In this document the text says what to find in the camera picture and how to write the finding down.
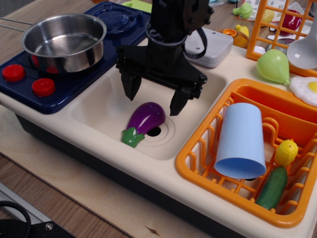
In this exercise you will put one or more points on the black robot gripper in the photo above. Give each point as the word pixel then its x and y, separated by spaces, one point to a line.
pixel 164 65

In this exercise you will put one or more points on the purple toy eggplant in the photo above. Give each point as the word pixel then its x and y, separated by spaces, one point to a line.
pixel 145 118

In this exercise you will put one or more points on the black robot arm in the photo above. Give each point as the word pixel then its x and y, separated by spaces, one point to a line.
pixel 173 20

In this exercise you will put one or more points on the stainless steel pan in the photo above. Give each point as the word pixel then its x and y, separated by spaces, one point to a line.
pixel 65 43

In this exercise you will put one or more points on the beige toy sink unit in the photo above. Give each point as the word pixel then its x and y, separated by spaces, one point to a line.
pixel 94 120

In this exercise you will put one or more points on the grey toy faucet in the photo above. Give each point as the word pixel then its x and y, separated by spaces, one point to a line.
pixel 218 47

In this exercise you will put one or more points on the green cutting board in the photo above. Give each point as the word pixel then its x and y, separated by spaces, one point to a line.
pixel 139 5

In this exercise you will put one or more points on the orange toy strainer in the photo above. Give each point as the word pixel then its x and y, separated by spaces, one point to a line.
pixel 239 38

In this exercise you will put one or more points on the light blue plastic cup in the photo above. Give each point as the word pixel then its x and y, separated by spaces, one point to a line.
pixel 240 152

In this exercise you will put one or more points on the yellow toy piece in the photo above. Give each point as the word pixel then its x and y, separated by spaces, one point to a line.
pixel 243 29

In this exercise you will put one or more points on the red stove knob right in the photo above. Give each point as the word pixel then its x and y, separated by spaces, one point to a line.
pixel 43 87

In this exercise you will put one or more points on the red stove knob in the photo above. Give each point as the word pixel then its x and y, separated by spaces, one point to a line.
pixel 43 87
pixel 13 73

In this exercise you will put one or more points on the green toy broccoli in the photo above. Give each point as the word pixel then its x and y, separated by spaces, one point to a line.
pixel 244 11

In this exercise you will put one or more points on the green toy pear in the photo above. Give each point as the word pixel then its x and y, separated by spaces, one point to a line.
pixel 274 66

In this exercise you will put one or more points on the orange dish drainer basket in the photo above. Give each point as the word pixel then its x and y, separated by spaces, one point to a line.
pixel 284 117

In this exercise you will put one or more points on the blue toy stove top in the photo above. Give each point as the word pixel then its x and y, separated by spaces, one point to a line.
pixel 125 26

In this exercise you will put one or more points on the orange plastic rack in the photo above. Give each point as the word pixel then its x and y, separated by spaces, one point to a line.
pixel 257 36

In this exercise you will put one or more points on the yellow toy corn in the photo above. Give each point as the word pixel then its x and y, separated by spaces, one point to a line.
pixel 286 153

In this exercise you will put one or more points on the red stove knob left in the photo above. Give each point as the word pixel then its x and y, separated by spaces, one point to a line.
pixel 13 73

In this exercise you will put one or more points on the toy fried egg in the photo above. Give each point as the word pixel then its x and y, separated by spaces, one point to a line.
pixel 305 88

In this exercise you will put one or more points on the grey plastic ladle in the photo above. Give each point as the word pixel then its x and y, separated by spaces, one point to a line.
pixel 303 53

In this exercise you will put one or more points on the red toy vegetable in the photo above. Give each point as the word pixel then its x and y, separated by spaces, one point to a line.
pixel 291 22

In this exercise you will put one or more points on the green toy cucumber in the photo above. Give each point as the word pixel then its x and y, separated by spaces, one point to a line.
pixel 273 188

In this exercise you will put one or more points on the black mount plate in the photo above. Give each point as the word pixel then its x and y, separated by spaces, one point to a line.
pixel 49 230

